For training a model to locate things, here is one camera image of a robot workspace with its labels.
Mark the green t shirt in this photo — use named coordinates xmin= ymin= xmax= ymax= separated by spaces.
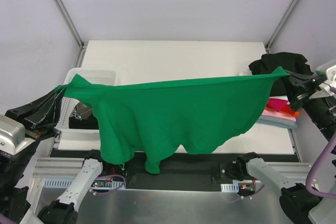
xmin=57 ymin=67 xmax=287 ymax=174

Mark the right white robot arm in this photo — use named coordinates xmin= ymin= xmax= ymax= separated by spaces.
xmin=225 ymin=60 xmax=335 ymax=223

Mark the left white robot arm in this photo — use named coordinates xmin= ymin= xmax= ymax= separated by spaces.
xmin=1 ymin=88 xmax=111 ymax=223

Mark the folded white t shirt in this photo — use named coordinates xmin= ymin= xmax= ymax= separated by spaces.
xmin=238 ymin=69 xmax=289 ymax=103

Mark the folded black t shirt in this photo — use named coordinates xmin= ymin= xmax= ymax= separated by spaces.
xmin=248 ymin=52 xmax=313 ymax=96

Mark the folded red t shirt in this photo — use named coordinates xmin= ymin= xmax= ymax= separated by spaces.
xmin=279 ymin=104 xmax=300 ymax=118

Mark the folded magenta t shirt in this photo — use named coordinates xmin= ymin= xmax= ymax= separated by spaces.
xmin=267 ymin=98 xmax=288 ymax=112

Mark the folded orange t shirt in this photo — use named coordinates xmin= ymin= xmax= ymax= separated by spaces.
xmin=264 ymin=103 xmax=300 ymax=119

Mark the white plastic laundry basket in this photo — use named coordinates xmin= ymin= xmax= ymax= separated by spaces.
xmin=56 ymin=68 xmax=117 ymax=133

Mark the black t shirt in basket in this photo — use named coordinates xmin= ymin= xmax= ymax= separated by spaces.
xmin=68 ymin=102 xmax=99 ymax=130

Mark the folded pink t shirt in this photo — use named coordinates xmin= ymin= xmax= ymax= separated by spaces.
xmin=261 ymin=110 xmax=296 ymax=122

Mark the folded grey t shirt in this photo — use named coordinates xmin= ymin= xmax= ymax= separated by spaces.
xmin=257 ymin=116 xmax=297 ymax=129

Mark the folded light blue t shirt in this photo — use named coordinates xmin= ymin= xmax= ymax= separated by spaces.
xmin=257 ymin=120 xmax=298 ymax=129

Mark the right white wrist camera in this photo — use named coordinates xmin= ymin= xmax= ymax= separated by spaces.
xmin=316 ymin=59 xmax=335 ymax=98

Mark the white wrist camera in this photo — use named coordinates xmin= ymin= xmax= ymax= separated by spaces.
xmin=316 ymin=59 xmax=335 ymax=98
xmin=0 ymin=115 xmax=35 ymax=158

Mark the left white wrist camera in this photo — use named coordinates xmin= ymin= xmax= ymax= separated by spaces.
xmin=0 ymin=115 xmax=35 ymax=158

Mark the aluminium front rail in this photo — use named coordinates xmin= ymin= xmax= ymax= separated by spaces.
xmin=32 ymin=157 xmax=311 ymax=181

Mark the right aluminium frame post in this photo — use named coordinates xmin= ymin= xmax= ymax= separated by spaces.
xmin=264 ymin=0 xmax=301 ymax=53

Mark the aluminium frame post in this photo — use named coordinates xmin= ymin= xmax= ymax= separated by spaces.
xmin=264 ymin=0 xmax=301 ymax=53
xmin=53 ymin=0 xmax=85 ymax=49

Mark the left aluminium frame post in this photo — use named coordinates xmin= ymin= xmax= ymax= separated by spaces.
xmin=53 ymin=0 xmax=85 ymax=49

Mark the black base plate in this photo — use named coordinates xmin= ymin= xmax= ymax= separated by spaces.
xmin=78 ymin=151 xmax=274 ymax=190

